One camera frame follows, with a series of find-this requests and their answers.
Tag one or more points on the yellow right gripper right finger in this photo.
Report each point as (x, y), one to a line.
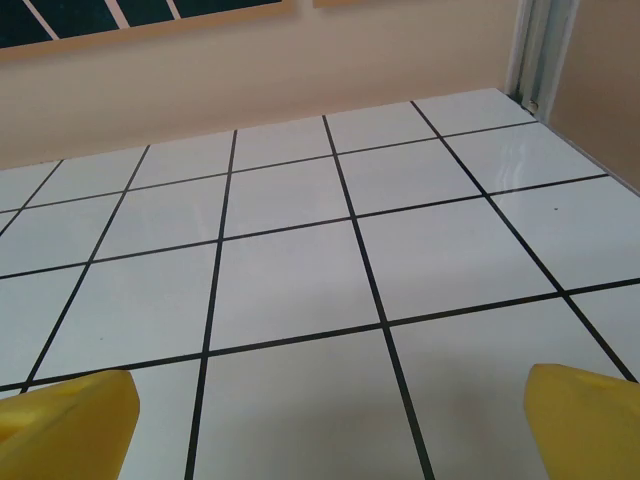
(585, 430)

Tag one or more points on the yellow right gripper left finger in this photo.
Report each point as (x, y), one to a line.
(65, 430)

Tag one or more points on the aluminium corner post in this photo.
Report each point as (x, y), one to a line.
(531, 50)

